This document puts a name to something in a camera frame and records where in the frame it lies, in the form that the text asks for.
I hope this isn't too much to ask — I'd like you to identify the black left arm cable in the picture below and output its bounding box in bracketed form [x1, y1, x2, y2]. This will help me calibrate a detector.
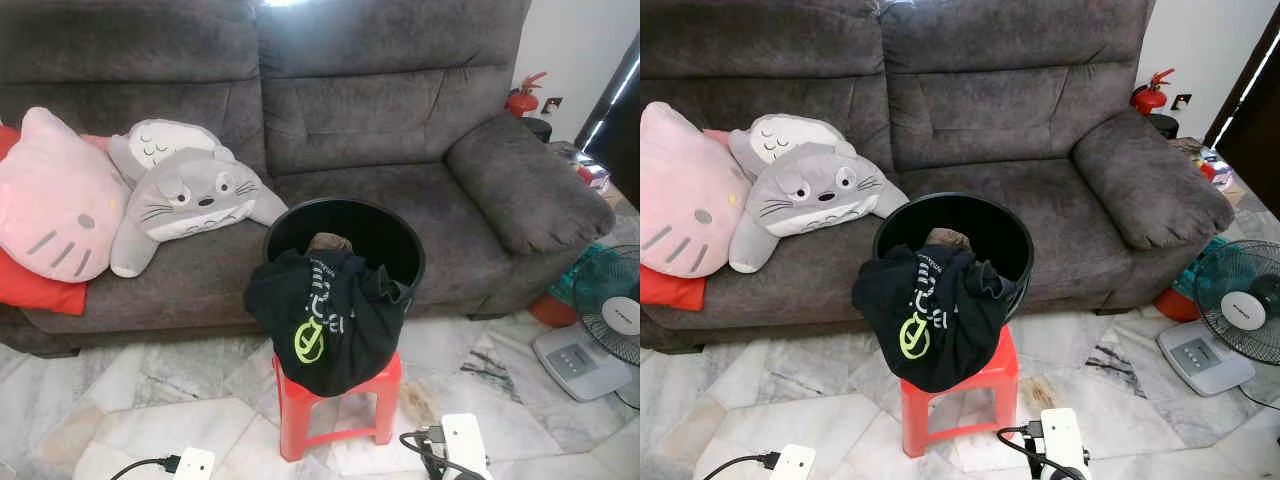
[705, 450, 781, 480]
[108, 453, 183, 480]

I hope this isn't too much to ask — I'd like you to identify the red fire extinguisher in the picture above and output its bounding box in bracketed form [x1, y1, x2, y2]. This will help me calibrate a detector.
[1130, 67, 1176, 116]
[505, 70, 549, 119]

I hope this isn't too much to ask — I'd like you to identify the standing electric fan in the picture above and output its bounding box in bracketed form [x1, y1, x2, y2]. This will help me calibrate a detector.
[1157, 240, 1280, 398]
[533, 245, 640, 403]

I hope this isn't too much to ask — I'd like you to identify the red plastic stool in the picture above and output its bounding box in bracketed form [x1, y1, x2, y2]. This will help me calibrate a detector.
[272, 350, 403, 463]
[898, 325, 1021, 459]

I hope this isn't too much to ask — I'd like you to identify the black plastic bucket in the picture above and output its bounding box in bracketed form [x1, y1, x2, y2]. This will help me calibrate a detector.
[264, 197, 427, 301]
[873, 192, 1035, 301]

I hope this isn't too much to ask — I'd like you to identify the grey Totoro plush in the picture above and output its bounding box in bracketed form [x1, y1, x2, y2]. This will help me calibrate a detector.
[727, 113, 911, 274]
[105, 118, 289, 279]

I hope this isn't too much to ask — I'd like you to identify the dark grey sofa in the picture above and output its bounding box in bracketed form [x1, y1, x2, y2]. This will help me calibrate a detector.
[0, 0, 618, 359]
[640, 0, 1236, 353]

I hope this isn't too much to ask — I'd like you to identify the pink cat face pillow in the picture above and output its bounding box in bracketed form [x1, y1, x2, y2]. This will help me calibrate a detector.
[640, 100, 753, 279]
[0, 106, 133, 284]

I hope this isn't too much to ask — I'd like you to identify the black shirt green circle logo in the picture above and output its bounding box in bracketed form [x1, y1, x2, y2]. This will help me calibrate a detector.
[852, 243, 1021, 394]
[244, 248, 413, 398]

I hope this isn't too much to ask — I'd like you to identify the red plastic basin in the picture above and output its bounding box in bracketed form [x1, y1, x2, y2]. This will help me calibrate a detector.
[527, 292, 581, 329]
[1153, 288, 1201, 323]

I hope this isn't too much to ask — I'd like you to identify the teal plastic basket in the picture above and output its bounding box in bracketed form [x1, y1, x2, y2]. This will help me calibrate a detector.
[1175, 235, 1226, 296]
[550, 240, 611, 301]

